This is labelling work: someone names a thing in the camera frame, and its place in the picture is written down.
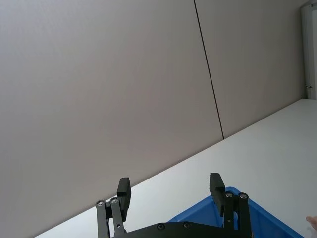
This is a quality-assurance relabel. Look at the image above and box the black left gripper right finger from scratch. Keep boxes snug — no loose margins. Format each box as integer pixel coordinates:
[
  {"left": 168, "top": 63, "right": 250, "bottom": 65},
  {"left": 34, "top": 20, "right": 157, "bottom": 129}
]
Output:
[{"left": 209, "top": 173, "right": 253, "bottom": 238}]

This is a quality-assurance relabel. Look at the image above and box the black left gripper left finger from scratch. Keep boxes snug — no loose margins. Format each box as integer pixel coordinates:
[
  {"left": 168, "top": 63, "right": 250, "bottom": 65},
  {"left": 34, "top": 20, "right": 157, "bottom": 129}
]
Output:
[{"left": 96, "top": 177, "right": 132, "bottom": 238}]

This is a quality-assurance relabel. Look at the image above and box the white door frame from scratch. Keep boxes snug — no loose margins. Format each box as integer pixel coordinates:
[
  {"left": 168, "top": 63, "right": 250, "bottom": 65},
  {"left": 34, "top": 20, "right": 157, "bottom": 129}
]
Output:
[{"left": 300, "top": 3, "right": 317, "bottom": 99}]

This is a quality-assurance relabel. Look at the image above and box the blue plastic bin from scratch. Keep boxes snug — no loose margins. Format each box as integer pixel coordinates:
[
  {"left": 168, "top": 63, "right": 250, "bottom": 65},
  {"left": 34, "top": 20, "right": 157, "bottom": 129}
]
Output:
[{"left": 167, "top": 186, "right": 306, "bottom": 238}]

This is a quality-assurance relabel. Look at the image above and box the person's hand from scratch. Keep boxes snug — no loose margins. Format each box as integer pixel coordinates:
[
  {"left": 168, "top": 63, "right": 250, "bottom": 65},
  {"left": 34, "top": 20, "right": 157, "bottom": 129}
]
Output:
[{"left": 306, "top": 215, "right": 317, "bottom": 229}]

